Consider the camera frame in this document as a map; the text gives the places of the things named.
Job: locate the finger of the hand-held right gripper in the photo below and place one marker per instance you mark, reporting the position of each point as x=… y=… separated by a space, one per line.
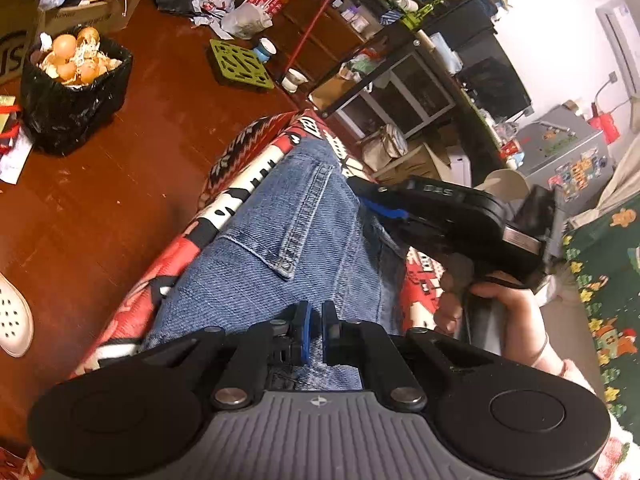
x=372 y=186
x=382 y=208

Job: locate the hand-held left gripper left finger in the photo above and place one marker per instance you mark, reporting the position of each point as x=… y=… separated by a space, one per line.
x=302 y=330

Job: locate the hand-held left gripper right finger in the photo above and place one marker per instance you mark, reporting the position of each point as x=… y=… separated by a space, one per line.
x=329 y=332

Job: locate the blue denim shorts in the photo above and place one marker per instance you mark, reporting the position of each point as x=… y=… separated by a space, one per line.
x=260 y=260

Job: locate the person's right forearm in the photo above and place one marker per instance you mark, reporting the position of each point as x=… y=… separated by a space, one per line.
x=560 y=360

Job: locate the person's right hand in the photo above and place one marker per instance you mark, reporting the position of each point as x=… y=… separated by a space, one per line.
x=515 y=315

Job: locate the white tote bag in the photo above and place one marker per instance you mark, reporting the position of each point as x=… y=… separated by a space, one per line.
x=385 y=145

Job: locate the beige plastic chair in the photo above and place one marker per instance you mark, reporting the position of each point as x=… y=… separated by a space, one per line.
x=505 y=180

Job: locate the white plastic drawer unit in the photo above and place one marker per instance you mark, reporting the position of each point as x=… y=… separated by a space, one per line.
x=400 y=100

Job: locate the red paper cup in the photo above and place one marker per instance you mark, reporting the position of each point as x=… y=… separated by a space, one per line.
x=510 y=147

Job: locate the grey refrigerator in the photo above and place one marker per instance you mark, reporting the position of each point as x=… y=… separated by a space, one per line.
x=565 y=160

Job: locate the white ceramic cup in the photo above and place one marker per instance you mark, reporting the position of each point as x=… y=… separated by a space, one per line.
x=295 y=80

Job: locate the colourful fridge magnets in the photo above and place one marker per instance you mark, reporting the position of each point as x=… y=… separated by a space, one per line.
x=580 y=170

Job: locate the red printed blanket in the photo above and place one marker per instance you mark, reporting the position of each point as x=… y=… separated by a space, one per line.
x=235 y=195

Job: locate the black computer monitor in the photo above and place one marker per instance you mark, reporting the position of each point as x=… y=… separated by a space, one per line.
x=492 y=80

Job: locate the brown wooden drawer cabinet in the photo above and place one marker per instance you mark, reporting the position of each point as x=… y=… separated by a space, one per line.
x=320 y=35

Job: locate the green christmas printed cloth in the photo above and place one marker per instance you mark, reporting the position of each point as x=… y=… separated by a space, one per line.
x=610 y=285

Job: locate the gingerbread man decoration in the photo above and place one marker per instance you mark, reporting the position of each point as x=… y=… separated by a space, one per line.
x=622 y=217

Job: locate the blue and white cup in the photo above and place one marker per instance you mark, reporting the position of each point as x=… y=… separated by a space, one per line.
x=264 y=50

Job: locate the yellow green trivet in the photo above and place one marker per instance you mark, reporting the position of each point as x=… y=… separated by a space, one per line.
x=242 y=65

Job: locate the white air conditioner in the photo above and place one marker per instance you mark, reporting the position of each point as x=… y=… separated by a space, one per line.
x=622 y=45

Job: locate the white clog shoe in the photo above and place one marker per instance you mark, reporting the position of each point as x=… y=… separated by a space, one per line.
x=12 y=317

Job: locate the black bin with eggshells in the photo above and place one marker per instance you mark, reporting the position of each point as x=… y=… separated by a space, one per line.
x=75 y=95

